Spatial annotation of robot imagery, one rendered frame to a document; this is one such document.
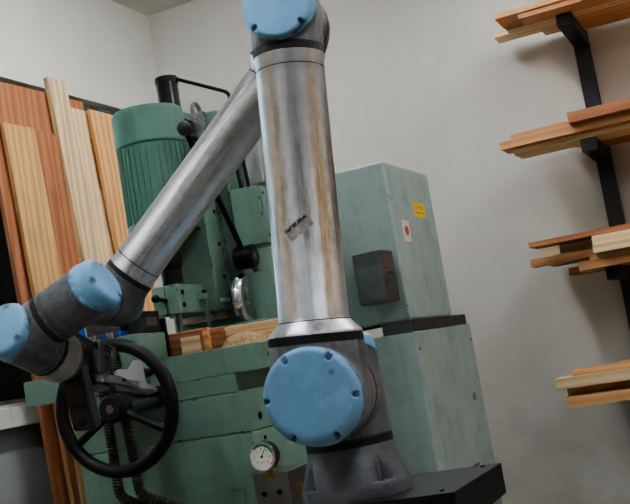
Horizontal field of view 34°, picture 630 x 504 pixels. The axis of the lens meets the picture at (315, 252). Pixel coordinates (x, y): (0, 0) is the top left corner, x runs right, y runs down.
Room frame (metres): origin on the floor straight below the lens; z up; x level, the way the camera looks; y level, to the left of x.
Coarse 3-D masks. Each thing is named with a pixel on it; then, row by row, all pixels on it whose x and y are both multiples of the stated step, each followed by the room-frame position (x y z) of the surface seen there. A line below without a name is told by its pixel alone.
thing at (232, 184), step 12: (240, 168) 2.69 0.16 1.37; (228, 192) 2.61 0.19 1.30; (228, 204) 2.61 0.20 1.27; (228, 228) 2.62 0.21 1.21; (228, 240) 2.62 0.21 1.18; (228, 252) 2.62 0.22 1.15; (264, 252) 2.76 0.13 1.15; (264, 264) 2.75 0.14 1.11; (204, 324) 2.65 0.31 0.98; (216, 324) 2.64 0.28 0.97; (228, 324) 2.63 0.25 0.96
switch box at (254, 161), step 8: (256, 144) 2.68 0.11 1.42; (256, 152) 2.68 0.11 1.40; (248, 160) 2.69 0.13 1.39; (256, 160) 2.68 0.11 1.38; (248, 168) 2.69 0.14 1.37; (256, 168) 2.68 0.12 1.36; (264, 168) 2.69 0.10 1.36; (256, 176) 2.68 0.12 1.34; (264, 176) 2.68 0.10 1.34; (256, 184) 2.69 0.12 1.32; (264, 184) 2.71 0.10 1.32
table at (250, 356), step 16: (208, 352) 2.27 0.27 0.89; (224, 352) 2.26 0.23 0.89; (240, 352) 2.25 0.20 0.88; (256, 352) 2.24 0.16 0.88; (176, 368) 2.30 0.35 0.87; (192, 368) 2.29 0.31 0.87; (208, 368) 2.27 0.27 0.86; (224, 368) 2.26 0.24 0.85; (240, 368) 2.25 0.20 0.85; (256, 368) 2.24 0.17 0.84; (32, 384) 2.42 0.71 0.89; (48, 384) 2.41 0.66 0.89; (32, 400) 2.43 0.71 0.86; (48, 400) 2.41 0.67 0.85
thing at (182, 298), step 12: (156, 288) 2.44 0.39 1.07; (168, 288) 2.42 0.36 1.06; (180, 288) 2.43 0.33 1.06; (192, 288) 2.49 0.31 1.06; (168, 300) 2.43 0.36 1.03; (180, 300) 2.42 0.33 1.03; (192, 300) 2.48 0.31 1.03; (168, 312) 2.43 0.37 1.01; (180, 312) 2.42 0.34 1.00; (192, 312) 2.48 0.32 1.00
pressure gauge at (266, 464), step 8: (256, 448) 2.18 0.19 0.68; (272, 448) 2.16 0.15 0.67; (248, 456) 2.18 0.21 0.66; (256, 456) 2.18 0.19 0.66; (264, 456) 2.17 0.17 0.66; (272, 456) 2.17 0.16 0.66; (256, 464) 2.18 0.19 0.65; (264, 464) 2.17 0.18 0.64; (272, 464) 2.17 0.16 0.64; (272, 472) 2.20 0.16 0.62
